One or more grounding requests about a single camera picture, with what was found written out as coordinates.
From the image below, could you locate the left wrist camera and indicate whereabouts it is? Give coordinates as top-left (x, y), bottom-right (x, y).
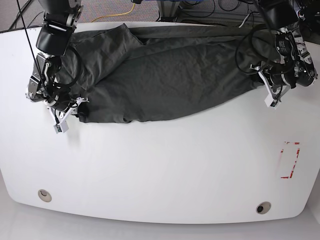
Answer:
top-left (264, 95), bottom-right (278, 109)

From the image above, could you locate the right table cable grommet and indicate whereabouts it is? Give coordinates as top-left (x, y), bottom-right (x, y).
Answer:
top-left (256, 201), bottom-right (272, 215)

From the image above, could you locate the dark grey t-shirt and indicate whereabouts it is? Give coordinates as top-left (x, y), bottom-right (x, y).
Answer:
top-left (56, 24), bottom-right (263, 124)

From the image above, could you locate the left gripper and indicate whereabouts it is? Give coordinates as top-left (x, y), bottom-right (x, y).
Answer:
top-left (250, 64), bottom-right (291, 103)

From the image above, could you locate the red tape rectangle marking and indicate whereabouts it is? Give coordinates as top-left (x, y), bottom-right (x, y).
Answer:
top-left (277, 141), bottom-right (301, 179)

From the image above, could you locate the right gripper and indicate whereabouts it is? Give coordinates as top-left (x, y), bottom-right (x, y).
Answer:
top-left (46, 97), bottom-right (90, 125)

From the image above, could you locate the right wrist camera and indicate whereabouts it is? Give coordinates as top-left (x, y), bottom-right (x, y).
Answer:
top-left (53, 121), bottom-right (69, 134)

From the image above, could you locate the yellow cable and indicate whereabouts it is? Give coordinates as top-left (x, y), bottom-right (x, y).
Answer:
top-left (90, 0), bottom-right (137, 23)

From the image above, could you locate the left table cable grommet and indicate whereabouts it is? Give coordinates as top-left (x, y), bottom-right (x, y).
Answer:
top-left (38, 189), bottom-right (52, 203)

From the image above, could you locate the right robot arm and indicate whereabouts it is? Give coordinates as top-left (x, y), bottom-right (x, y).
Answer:
top-left (25, 0), bottom-right (85, 133)

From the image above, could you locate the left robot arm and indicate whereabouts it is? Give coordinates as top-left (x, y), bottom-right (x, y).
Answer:
top-left (241, 0), bottom-right (318, 108)

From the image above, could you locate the table cable grommet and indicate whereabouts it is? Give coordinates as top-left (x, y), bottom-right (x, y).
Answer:
top-left (38, 189), bottom-right (52, 203)
top-left (256, 201), bottom-right (272, 215)

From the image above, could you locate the white cable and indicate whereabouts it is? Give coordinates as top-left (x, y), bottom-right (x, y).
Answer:
top-left (236, 10), bottom-right (256, 30)

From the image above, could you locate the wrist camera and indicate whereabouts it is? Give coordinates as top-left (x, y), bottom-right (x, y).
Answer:
top-left (264, 95), bottom-right (278, 109)
top-left (53, 121), bottom-right (69, 134)

